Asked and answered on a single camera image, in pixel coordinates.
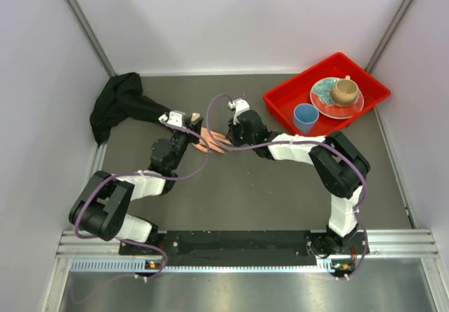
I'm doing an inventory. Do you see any red and teal plate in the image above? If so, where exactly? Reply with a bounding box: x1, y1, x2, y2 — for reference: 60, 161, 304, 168
309, 77, 365, 120

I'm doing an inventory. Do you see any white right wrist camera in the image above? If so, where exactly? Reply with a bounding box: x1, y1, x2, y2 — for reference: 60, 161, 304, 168
228, 98, 250, 125

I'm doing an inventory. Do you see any mannequin hand with long nails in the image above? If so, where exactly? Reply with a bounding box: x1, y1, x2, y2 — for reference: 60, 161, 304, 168
192, 127, 231, 154

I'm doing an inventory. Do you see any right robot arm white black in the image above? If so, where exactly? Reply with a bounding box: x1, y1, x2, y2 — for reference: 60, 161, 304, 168
227, 110, 370, 257

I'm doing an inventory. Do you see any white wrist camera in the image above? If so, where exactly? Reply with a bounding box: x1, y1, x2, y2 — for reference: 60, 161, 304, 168
228, 98, 250, 125
159, 111, 186, 130

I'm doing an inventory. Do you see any red plastic tray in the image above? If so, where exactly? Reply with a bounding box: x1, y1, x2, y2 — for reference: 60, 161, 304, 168
263, 53, 391, 136

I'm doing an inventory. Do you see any small blue round lid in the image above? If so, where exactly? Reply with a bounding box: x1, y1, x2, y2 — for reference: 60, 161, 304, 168
293, 103, 320, 135

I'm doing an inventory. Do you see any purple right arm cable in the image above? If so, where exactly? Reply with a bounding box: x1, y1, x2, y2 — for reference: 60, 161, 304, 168
206, 93, 371, 280

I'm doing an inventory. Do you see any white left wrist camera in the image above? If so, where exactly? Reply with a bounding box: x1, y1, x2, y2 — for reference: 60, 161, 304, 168
159, 111, 186, 130

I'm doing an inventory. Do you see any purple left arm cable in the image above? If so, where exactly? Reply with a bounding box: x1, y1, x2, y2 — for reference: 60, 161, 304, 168
72, 121, 213, 282

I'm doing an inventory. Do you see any black sleeve cloth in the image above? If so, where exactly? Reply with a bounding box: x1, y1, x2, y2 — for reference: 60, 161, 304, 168
90, 72, 170, 145

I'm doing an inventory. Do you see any beige ceramic cup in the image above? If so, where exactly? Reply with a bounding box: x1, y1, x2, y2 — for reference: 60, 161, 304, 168
330, 75, 359, 107

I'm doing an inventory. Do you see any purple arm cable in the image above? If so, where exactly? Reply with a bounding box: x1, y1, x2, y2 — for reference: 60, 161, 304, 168
206, 93, 371, 280
72, 121, 213, 282

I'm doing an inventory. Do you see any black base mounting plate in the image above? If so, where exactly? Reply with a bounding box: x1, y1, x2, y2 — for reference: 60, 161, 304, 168
119, 230, 355, 266

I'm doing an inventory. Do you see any beige nail polish bottle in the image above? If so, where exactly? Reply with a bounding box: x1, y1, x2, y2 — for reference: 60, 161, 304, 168
190, 113, 203, 124

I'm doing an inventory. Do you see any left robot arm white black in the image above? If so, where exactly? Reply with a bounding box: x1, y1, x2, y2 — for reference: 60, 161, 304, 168
69, 117, 203, 254

